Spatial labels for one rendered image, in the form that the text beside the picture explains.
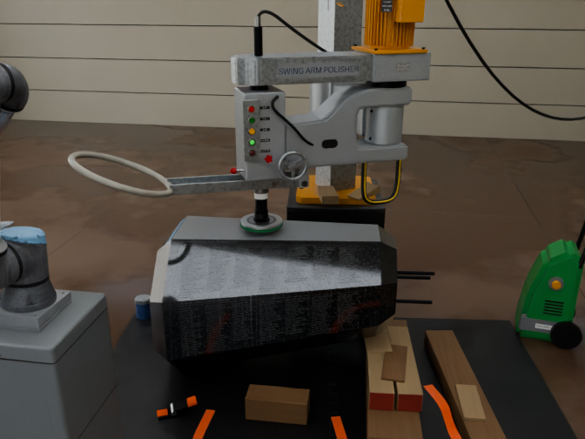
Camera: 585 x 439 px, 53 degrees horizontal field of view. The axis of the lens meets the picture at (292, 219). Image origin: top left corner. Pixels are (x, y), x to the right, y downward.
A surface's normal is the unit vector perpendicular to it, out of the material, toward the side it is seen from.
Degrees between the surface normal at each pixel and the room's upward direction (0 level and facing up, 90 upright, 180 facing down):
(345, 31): 90
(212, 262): 45
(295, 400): 0
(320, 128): 90
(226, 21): 90
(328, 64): 90
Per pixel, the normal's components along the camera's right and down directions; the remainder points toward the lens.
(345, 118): 0.29, 0.34
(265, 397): 0.00, -0.93
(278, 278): -0.02, -0.40
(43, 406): -0.16, 0.36
